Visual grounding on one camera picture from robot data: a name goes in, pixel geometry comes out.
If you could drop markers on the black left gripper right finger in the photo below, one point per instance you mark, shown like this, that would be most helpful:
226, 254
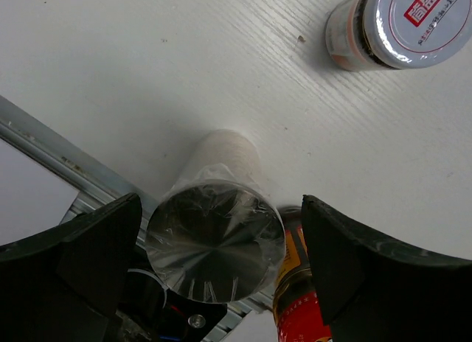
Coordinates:
373, 287

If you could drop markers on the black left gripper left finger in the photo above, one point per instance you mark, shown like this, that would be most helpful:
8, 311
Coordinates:
65, 283

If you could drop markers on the red cap sauce jar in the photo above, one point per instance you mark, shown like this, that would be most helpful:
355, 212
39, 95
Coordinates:
297, 315

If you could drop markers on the silver cone cap grinder bottle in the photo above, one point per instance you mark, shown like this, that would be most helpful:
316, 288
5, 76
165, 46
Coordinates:
215, 237

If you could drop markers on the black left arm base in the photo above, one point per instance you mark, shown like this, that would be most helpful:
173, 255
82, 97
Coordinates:
151, 312

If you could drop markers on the aluminium table front rail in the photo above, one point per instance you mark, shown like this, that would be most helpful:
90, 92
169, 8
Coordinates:
97, 186

